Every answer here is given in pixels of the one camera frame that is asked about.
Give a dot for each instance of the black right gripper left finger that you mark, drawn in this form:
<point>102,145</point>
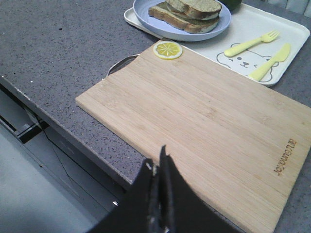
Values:
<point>138,211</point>

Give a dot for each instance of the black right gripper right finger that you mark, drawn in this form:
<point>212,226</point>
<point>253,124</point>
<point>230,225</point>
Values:
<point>182,211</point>

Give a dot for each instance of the light blue plate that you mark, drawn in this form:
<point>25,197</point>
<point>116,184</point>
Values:
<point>165,30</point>

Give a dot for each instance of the bread slice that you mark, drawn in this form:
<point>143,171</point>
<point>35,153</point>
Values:
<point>195,9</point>
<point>193,26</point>

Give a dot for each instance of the white rectangular tray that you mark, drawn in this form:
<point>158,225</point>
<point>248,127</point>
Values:
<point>248,23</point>

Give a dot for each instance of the wooden cutting board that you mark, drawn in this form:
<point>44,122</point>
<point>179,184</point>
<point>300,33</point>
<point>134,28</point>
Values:
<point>237,143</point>

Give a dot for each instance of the grey cabinet drawer front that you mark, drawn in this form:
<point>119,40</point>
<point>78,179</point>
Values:
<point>81,177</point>

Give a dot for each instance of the yellow plastic knife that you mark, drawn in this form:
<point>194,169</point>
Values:
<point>280,56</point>

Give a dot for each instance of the lemon slice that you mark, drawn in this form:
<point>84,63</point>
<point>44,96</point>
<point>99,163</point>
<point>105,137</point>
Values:
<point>167,50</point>

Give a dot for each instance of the yellow plastic fork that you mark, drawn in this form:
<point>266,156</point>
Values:
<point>265,38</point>

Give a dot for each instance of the green lime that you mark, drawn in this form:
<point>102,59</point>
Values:
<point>231,4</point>

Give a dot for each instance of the metal cutting board handle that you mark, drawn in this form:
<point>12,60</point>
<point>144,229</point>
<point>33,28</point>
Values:
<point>120,64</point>

